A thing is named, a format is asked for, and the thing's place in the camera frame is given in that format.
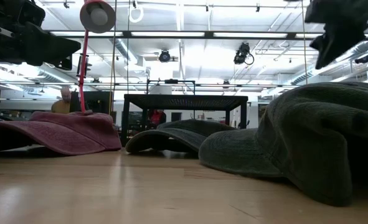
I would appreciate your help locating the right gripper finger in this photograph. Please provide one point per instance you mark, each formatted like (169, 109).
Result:
(333, 12)
(334, 40)

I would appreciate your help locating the black ceiling spotlight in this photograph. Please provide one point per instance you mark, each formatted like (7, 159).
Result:
(164, 56)

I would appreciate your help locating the person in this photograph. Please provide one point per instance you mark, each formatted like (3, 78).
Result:
(61, 107)
(156, 117)

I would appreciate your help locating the black metal table frame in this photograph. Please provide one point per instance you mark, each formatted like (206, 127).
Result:
(208, 34)

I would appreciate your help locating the maroon baseball cap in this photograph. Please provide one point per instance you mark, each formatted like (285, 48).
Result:
(62, 133)

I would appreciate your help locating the black camera on frame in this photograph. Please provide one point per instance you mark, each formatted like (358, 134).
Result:
(242, 51)

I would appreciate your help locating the dark grey baseball cap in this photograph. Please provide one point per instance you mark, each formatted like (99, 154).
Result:
(177, 137)
(295, 140)

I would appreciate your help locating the red desk lamp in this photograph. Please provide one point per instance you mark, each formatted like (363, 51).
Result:
(83, 87)

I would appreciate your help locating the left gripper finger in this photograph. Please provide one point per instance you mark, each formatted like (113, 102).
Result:
(53, 56)
(46, 39)

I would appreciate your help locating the black perforated metal shelf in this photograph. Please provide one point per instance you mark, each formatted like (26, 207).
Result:
(183, 102)

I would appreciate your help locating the black monitor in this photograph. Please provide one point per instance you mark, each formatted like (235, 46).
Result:
(96, 101)

